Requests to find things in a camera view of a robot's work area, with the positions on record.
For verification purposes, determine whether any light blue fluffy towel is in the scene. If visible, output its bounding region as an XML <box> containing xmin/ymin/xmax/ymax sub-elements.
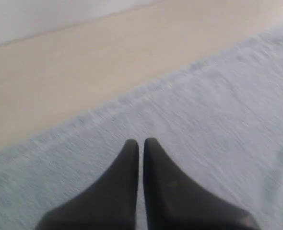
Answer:
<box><xmin>0</xmin><ymin>24</ymin><xmax>283</xmax><ymax>230</ymax></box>

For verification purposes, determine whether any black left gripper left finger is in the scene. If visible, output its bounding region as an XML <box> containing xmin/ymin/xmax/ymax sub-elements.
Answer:
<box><xmin>36</xmin><ymin>139</ymin><xmax>139</xmax><ymax>230</ymax></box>

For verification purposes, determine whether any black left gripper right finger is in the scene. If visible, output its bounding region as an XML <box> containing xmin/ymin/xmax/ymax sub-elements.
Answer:
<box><xmin>143</xmin><ymin>138</ymin><xmax>258</xmax><ymax>230</ymax></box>

